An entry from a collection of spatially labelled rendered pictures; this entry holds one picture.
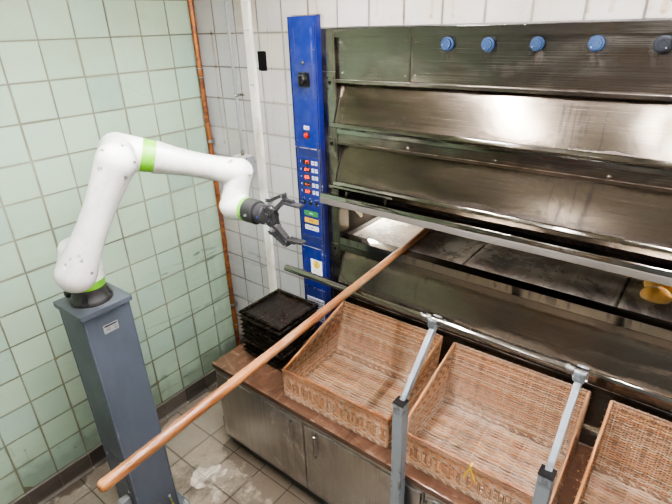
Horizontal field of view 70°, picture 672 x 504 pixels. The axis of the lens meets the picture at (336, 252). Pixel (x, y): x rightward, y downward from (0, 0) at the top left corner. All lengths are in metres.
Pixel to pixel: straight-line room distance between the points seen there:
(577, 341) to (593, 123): 0.79
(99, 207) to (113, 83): 0.97
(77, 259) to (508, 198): 1.49
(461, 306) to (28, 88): 1.98
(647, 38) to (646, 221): 0.53
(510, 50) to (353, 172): 0.81
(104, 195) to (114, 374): 0.77
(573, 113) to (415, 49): 0.61
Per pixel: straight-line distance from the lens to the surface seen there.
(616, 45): 1.74
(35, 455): 2.93
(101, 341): 2.04
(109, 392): 2.16
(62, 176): 2.47
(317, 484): 2.49
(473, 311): 2.12
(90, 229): 1.72
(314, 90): 2.20
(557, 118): 1.78
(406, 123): 1.97
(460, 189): 1.93
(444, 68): 1.91
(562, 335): 2.04
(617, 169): 1.76
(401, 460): 1.89
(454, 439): 2.14
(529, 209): 1.85
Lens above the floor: 2.12
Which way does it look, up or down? 25 degrees down
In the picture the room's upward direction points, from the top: 2 degrees counter-clockwise
